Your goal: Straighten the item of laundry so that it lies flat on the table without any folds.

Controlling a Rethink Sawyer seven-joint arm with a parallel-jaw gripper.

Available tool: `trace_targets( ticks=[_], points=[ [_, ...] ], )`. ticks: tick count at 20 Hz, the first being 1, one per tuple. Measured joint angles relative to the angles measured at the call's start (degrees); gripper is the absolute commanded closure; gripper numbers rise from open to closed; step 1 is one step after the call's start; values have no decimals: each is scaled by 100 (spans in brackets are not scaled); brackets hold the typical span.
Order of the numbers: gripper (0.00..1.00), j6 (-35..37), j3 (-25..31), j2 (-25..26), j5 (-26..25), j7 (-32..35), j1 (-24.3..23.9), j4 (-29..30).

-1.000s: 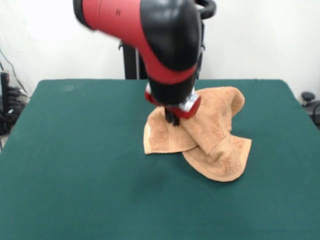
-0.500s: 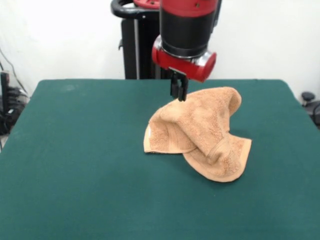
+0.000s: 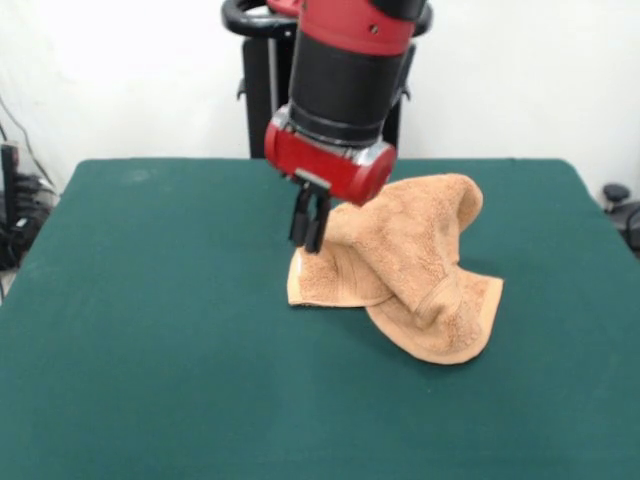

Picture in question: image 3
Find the black power strip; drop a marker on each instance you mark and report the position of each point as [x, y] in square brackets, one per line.
[9, 175]

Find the dark green table cloth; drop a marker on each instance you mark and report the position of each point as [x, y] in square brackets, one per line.
[75, 400]

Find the tan terry cloth towel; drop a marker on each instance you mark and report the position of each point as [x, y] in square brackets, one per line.
[410, 250]

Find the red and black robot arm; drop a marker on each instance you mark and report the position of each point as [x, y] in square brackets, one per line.
[345, 85]

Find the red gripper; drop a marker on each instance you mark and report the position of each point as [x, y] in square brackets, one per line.
[320, 167]

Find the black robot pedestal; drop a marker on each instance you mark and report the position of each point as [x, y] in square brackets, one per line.
[260, 100]

